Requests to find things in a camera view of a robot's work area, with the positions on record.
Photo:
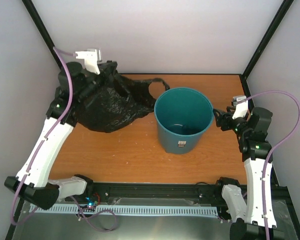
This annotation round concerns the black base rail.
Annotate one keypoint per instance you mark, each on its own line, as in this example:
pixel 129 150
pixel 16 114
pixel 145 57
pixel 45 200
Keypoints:
pixel 152 192

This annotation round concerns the metal base plate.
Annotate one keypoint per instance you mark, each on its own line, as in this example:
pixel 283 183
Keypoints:
pixel 105 225

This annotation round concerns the black plastic trash bag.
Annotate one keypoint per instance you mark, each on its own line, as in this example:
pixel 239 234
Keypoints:
pixel 117 103

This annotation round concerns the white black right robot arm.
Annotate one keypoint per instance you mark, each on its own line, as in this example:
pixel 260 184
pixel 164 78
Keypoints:
pixel 252 217

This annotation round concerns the small green-lit circuit board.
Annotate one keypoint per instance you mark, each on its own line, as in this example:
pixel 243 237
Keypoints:
pixel 93 201

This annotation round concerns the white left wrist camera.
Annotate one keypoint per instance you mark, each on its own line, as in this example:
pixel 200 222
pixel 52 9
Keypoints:
pixel 91 58

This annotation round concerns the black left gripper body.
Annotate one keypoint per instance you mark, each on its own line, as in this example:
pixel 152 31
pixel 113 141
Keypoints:
pixel 106 71

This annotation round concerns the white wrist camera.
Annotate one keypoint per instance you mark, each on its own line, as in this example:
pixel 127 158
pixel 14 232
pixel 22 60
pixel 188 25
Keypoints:
pixel 240 106
pixel 91 58

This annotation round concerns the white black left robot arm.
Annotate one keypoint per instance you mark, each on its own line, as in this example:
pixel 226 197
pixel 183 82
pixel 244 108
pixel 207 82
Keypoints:
pixel 32 184

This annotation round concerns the teal plastic trash bin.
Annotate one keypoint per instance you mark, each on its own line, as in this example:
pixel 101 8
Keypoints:
pixel 182 115

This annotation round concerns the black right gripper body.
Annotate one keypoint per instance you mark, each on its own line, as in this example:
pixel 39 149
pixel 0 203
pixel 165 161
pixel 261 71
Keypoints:
pixel 226 125

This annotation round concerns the black right rear frame post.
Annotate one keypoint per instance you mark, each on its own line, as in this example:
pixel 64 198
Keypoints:
pixel 273 26

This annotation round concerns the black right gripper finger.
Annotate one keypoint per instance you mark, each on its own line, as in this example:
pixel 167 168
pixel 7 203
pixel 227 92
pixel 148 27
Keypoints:
pixel 230 108
pixel 219 116

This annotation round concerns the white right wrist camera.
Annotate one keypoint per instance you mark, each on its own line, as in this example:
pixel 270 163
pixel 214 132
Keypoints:
pixel 240 106

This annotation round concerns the black left rear frame post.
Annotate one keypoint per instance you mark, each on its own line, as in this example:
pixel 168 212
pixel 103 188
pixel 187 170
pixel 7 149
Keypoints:
pixel 40 26

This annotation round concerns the black frame post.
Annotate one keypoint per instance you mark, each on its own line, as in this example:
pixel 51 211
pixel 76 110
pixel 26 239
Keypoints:
pixel 273 26
pixel 40 26

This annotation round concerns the light blue slotted cable duct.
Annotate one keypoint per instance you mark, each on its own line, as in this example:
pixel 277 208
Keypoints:
pixel 135 210

